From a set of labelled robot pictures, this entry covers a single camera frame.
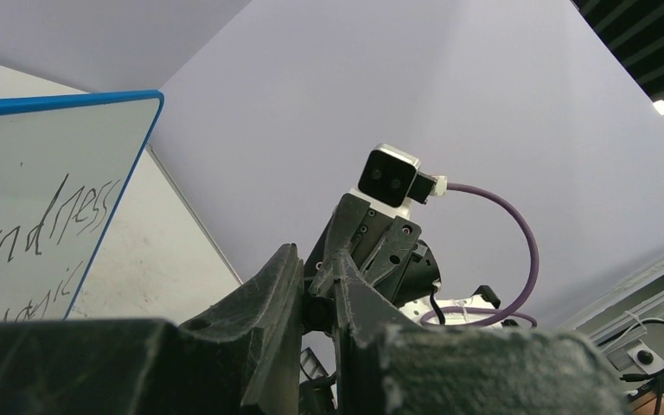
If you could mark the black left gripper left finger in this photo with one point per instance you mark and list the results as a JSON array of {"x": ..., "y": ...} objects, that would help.
[{"x": 240, "y": 356}]

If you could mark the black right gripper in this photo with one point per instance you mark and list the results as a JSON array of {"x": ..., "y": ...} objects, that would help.
[{"x": 387, "y": 252}]

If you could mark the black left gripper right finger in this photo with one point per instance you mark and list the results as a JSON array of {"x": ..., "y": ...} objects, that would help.
[{"x": 387, "y": 364}]

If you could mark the blue framed whiteboard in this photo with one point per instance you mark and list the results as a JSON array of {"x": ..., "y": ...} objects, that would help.
[{"x": 65, "y": 162}]

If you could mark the black marker cap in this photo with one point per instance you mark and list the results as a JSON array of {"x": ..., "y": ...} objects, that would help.
[{"x": 318, "y": 314}]

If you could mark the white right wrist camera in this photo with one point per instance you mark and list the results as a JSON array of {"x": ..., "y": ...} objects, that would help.
[{"x": 391, "y": 181}]

